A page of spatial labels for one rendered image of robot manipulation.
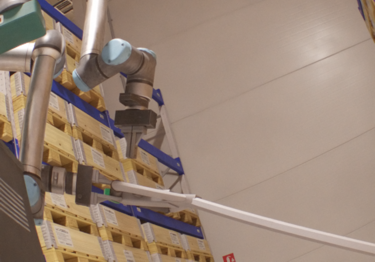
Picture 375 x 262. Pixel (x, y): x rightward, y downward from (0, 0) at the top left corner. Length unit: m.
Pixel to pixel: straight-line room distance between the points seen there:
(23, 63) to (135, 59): 0.43
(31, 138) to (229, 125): 6.34
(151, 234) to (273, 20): 3.80
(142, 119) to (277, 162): 5.77
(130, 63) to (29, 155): 0.48
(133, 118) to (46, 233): 2.16
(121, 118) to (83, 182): 0.28
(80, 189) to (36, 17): 0.57
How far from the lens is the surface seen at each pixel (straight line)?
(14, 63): 2.16
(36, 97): 1.90
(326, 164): 7.60
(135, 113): 2.06
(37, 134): 1.85
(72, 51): 5.84
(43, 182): 1.94
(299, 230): 1.82
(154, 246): 5.81
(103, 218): 4.96
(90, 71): 2.06
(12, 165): 1.30
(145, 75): 2.09
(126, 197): 2.01
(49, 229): 4.11
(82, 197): 1.94
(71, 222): 4.45
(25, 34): 1.92
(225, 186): 7.87
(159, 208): 2.16
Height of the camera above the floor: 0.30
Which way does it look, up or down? 24 degrees up
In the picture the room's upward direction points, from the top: 17 degrees counter-clockwise
